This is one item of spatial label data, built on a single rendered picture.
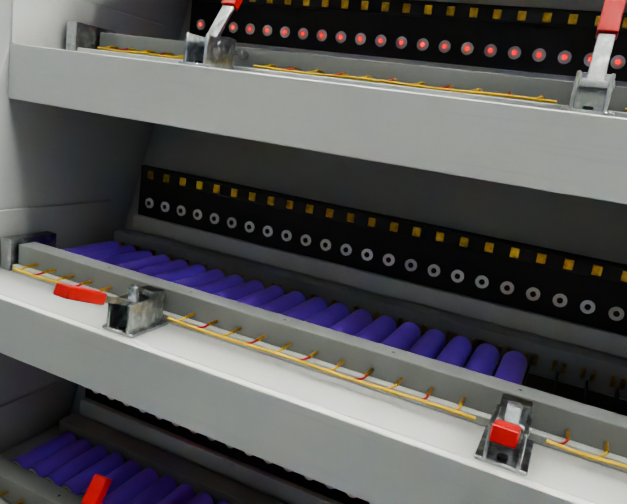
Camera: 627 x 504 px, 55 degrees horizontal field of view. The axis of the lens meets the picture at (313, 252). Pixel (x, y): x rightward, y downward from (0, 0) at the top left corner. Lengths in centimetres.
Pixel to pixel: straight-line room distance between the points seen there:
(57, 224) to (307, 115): 31
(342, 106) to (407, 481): 23
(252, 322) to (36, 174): 27
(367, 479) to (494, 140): 21
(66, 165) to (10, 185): 6
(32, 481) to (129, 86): 34
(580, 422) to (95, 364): 32
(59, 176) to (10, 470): 27
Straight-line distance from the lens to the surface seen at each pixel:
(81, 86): 52
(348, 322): 46
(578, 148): 37
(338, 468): 38
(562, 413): 39
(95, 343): 46
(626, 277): 51
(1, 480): 61
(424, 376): 40
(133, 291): 45
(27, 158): 60
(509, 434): 29
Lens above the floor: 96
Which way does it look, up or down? 3 degrees up
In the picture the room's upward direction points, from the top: 15 degrees clockwise
